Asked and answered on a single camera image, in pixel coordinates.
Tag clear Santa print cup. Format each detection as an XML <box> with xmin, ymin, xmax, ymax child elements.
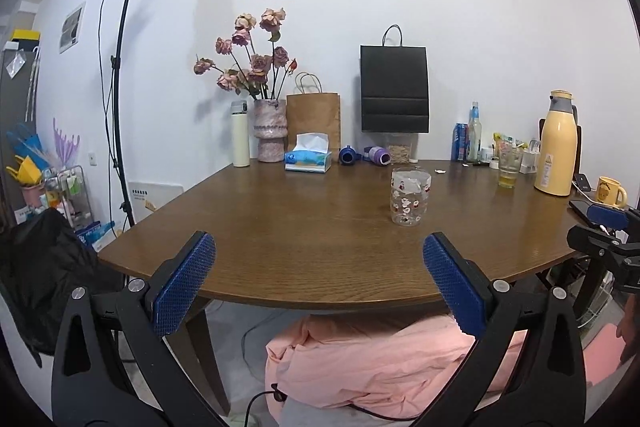
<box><xmin>390</xmin><ymin>166</ymin><xmax>432</xmax><ymax>227</ymax></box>

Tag right hand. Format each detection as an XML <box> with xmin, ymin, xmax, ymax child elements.
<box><xmin>616</xmin><ymin>295</ymin><xmax>639</xmax><ymax>364</ymax></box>

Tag yellow mug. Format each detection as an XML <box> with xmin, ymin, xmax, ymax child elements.
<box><xmin>596</xmin><ymin>176</ymin><xmax>628</xmax><ymax>208</ymax></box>

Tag yellow thermos jug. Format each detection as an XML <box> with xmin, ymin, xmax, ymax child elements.
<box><xmin>535</xmin><ymin>90</ymin><xmax>578</xmax><ymax>197</ymax></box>

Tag snack packets pile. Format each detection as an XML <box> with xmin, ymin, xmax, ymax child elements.
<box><xmin>494</xmin><ymin>133</ymin><xmax>541</xmax><ymax>174</ymax></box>

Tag glass with yellow liquid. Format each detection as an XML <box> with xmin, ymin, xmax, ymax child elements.
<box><xmin>498</xmin><ymin>142</ymin><xmax>524</xmax><ymax>188</ymax></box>

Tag pink blanket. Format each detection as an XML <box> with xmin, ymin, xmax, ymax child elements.
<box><xmin>263</xmin><ymin>312</ymin><xmax>532</xmax><ymax>421</ymax></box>

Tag blue drink can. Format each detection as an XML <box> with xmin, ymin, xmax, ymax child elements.
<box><xmin>451</xmin><ymin>122</ymin><xmax>469</xmax><ymax>162</ymax></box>

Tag white box on floor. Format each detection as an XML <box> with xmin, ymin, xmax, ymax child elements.
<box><xmin>128</xmin><ymin>181</ymin><xmax>184</xmax><ymax>222</ymax></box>

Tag clear container with grains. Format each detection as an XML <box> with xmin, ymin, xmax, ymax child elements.
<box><xmin>385</xmin><ymin>133</ymin><xmax>419</xmax><ymax>165</ymax></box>

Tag black paper bag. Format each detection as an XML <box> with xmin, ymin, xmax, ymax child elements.
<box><xmin>360</xmin><ymin>24</ymin><xmax>430</xmax><ymax>134</ymax></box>

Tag white thermos bottle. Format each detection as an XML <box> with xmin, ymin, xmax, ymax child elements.
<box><xmin>231</xmin><ymin>100</ymin><xmax>250</xmax><ymax>168</ymax></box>

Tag blue white bottle lying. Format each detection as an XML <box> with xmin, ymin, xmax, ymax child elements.
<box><xmin>338</xmin><ymin>145</ymin><xmax>362</xmax><ymax>166</ymax></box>

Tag blue tissue box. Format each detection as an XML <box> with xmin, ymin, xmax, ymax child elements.
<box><xmin>284</xmin><ymin>132</ymin><xmax>332</xmax><ymax>173</ymax></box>

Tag pink ceramic vase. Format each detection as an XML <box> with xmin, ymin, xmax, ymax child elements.
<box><xmin>254</xmin><ymin>100</ymin><xmax>288</xmax><ymax>162</ymax></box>

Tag light stand pole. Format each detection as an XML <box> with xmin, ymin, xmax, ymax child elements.
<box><xmin>111</xmin><ymin>0</ymin><xmax>136</xmax><ymax>228</ymax></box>

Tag grey refrigerator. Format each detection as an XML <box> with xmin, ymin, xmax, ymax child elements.
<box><xmin>1</xmin><ymin>50</ymin><xmax>36</xmax><ymax>220</ymax></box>

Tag brown paper bag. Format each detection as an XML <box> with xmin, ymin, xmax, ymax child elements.
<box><xmin>286</xmin><ymin>72</ymin><xmax>342</xmax><ymax>161</ymax></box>

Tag dried pink flowers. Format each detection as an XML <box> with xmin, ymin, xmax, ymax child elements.
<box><xmin>192</xmin><ymin>8</ymin><xmax>297</xmax><ymax>101</ymax></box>

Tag wire storage rack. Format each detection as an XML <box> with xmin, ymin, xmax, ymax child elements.
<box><xmin>43</xmin><ymin>165</ymin><xmax>94</xmax><ymax>231</ymax></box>

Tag wall picture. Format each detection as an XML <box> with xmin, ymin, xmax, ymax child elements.
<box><xmin>58</xmin><ymin>3</ymin><xmax>86</xmax><ymax>54</ymax></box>

